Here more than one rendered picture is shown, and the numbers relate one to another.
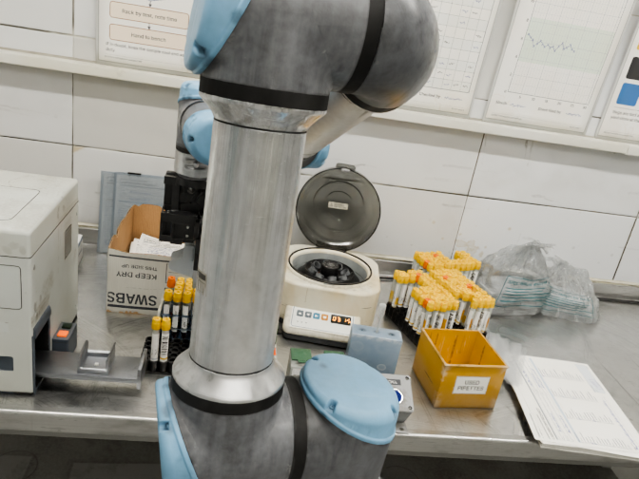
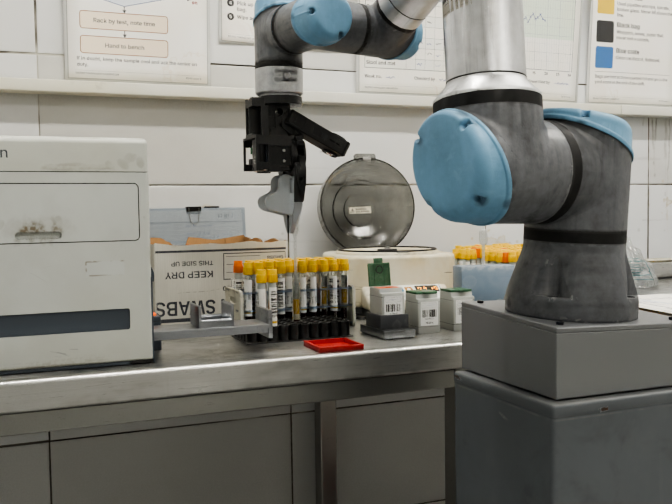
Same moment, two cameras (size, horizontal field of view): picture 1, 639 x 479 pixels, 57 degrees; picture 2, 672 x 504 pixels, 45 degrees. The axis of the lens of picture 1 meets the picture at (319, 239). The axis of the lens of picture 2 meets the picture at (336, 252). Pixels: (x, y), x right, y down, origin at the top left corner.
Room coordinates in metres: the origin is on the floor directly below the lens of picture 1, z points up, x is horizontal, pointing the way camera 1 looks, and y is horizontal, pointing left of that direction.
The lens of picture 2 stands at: (-0.31, 0.42, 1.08)
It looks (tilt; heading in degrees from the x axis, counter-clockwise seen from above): 3 degrees down; 348
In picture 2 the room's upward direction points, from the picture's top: 1 degrees counter-clockwise
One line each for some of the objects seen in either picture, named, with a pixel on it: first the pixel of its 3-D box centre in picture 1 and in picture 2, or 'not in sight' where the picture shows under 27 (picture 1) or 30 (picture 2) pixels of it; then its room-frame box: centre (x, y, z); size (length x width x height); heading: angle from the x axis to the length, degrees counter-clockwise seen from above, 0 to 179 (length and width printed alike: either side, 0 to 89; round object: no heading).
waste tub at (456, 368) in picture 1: (456, 367); not in sight; (1.03, -0.32, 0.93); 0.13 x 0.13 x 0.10; 14
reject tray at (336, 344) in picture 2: not in sight; (333, 345); (0.84, 0.17, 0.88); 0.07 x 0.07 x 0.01; 10
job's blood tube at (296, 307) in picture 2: not in sight; (296, 302); (0.96, 0.20, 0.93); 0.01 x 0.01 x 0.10
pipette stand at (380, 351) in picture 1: (372, 353); (483, 293); (1.03, -0.14, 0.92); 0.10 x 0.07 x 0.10; 92
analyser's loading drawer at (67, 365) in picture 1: (83, 361); (196, 321); (0.85, 0.37, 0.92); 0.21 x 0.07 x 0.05; 100
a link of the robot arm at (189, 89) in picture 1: (201, 118); (279, 33); (0.96, 0.22, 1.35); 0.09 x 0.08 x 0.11; 20
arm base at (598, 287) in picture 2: not in sight; (572, 270); (0.56, -0.06, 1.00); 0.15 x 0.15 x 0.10
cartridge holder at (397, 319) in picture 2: not in sight; (387, 323); (0.93, 0.06, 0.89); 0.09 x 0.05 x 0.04; 10
